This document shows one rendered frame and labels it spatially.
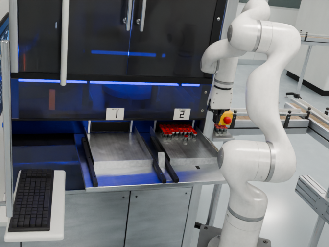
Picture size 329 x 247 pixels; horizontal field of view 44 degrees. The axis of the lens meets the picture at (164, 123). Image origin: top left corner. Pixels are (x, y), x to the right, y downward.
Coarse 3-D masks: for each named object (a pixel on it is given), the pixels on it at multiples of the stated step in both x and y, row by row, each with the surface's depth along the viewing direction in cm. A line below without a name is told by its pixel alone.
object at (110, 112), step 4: (108, 108) 190; (112, 108) 191; (116, 108) 192; (120, 108) 192; (108, 112) 191; (112, 112) 192; (116, 112) 193; (120, 112) 193; (108, 116) 192; (112, 116) 193; (120, 116) 194
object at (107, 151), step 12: (84, 132) 199; (132, 132) 209; (96, 144) 192; (108, 144) 194; (120, 144) 195; (132, 144) 197; (144, 144) 191; (96, 156) 181; (108, 156) 183; (120, 156) 184; (132, 156) 186; (144, 156) 187; (96, 168) 172
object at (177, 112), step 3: (174, 111) 202; (177, 111) 202; (186, 111) 204; (189, 111) 204; (174, 114) 202; (177, 114) 203; (186, 114) 204; (189, 114) 205; (174, 117) 203; (177, 117) 204; (186, 117) 205
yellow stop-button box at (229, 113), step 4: (224, 112) 211; (228, 112) 211; (232, 112) 212; (224, 116) 211; (228, 116) 212; (232, 116) 213; (220, 120) 211; (220, 124) 213; (224, 124) 213; (228, 124) 214
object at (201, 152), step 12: (156, 132) 213; (168, 144) 202; (180, 144) 204; (192, 144) 206; (204, 144) 207; (168, 156) 184; (180, 156) 192; (192, 156) 193; (204, 156) 195; (216, 156) 195
